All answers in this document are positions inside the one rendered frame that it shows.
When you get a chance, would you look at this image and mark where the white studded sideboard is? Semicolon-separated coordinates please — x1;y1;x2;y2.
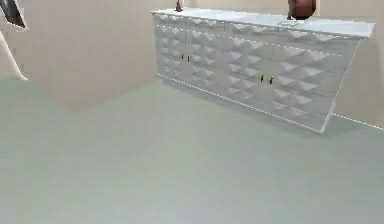
149;7;376;134

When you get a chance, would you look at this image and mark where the dark red round vase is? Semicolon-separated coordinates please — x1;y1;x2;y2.
287;0;317;21

